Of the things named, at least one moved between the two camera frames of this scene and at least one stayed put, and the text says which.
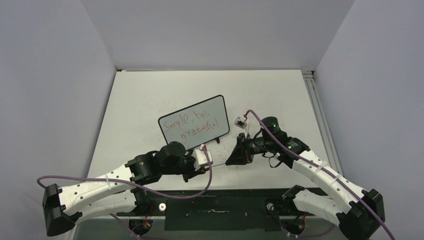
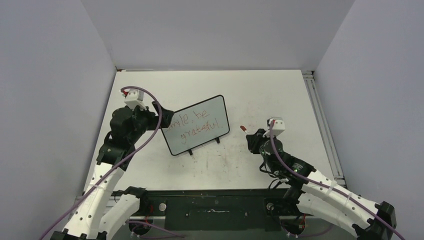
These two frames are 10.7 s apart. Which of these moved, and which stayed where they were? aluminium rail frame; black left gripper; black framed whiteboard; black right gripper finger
Moved: black left gripper; black right gripper finger
Stayed: black framed whiteboard; aluminium rail frame
